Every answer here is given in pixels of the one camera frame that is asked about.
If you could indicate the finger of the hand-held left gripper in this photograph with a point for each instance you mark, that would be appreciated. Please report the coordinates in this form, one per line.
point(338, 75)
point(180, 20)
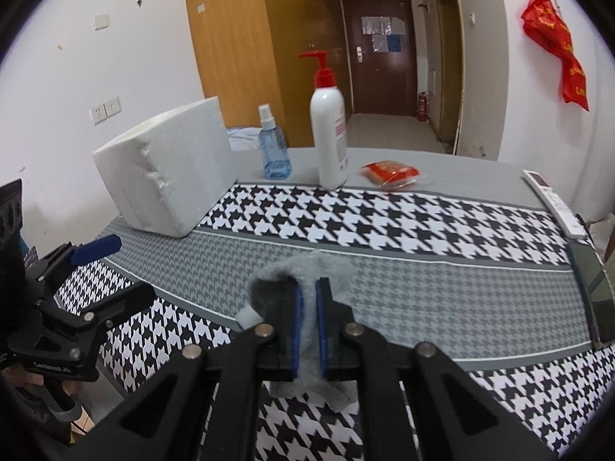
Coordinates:
point(96, 247)
point(110, 305)

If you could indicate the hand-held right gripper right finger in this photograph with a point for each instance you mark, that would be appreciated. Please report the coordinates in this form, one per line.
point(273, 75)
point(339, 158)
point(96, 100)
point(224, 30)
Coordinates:
point(321, 331)

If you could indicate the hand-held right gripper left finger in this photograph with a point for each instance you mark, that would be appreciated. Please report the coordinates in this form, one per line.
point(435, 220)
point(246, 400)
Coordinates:
point(298, 326)

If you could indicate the grey fluffy cloth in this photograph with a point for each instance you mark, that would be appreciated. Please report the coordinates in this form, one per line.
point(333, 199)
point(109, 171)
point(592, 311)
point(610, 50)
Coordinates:
point(317, 264)

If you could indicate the white foam box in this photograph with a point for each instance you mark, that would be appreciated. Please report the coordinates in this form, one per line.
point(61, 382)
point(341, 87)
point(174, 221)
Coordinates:
point(178, 163)

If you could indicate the houndstooth tablecloth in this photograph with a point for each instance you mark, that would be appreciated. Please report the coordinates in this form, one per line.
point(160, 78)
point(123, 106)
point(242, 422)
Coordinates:
point(432, 259)

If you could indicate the red snack packet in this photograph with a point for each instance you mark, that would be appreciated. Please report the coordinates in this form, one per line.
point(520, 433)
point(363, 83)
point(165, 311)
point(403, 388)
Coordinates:
point(391, 173)

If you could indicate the blue spray bottle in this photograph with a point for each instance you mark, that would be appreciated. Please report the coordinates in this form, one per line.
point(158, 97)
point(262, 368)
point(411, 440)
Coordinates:
point(275, 153)

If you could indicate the light blue sheet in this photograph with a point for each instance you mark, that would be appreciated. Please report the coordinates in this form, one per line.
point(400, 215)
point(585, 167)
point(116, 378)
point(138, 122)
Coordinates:
point(245, 139)

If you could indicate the white red pump bottle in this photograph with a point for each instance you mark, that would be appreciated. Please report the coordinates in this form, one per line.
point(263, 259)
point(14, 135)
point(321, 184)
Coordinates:
point(329, 139)

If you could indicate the wooden wardrobe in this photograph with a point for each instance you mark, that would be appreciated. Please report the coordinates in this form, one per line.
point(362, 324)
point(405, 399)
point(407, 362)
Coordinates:
point(235, 48)

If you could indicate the red fire extinguisher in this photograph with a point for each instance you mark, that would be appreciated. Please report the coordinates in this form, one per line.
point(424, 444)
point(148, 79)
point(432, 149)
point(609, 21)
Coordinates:
point(422, 108)

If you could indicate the dark brown door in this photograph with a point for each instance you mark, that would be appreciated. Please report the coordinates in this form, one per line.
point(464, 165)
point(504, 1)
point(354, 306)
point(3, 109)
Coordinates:
point(379, 81)

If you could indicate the white remote control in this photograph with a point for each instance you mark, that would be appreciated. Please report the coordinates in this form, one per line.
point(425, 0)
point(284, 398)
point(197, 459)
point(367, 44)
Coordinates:
point(555, 201)

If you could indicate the black phone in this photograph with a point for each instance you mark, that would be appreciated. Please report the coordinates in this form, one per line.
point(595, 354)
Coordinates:
point(596, 293)

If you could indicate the paper notices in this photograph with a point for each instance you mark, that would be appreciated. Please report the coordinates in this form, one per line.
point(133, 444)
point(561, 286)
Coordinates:
point(382, 33)

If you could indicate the red banner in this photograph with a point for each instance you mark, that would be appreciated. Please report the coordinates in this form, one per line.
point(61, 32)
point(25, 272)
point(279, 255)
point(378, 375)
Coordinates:
point(552, 33)

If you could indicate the white wall socket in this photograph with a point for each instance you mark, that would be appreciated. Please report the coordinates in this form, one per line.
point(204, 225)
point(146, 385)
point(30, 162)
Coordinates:
point(98, 114)

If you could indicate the white wall switch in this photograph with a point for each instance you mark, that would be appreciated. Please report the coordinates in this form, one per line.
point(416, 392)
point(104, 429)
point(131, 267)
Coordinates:
point(113, 107)

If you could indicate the white wall junction box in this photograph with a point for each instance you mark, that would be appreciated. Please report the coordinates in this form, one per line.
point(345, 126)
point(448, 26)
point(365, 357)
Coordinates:
point(101, 21)

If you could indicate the wooden door frame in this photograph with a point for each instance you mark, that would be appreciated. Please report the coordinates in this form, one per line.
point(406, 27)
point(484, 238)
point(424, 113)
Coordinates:
point(449, 57)

